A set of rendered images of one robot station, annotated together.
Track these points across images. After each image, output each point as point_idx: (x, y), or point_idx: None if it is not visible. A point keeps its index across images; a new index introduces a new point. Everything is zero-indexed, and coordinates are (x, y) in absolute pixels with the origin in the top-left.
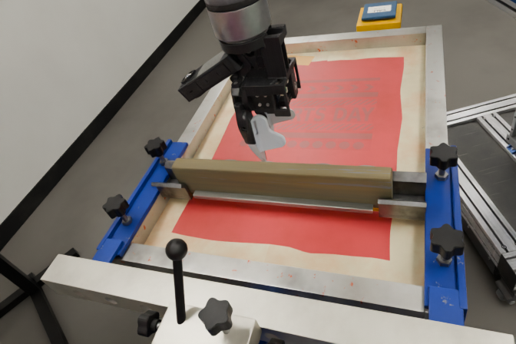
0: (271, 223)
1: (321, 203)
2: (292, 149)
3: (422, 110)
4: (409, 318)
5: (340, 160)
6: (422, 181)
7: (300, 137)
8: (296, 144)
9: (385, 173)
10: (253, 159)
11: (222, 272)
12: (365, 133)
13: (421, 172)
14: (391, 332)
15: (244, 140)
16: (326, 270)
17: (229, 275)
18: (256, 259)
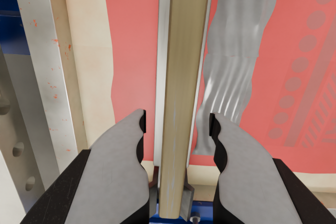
0: (145, 42)
1: (158, 119)
2: (293, 46)
3: (317, 189)
4: (22, 211)
5: (252, 115)
6: (180, 213)
7: (318, 56)
8: (302, 52)
9: (167, 215)
10: None
11: (24, 4)
12: (295, 139)
13: (187, 219)
14: (4, 202)
15: (71, 164)
16: (95, 114)
17: (26, 18)
18: (86, 35)
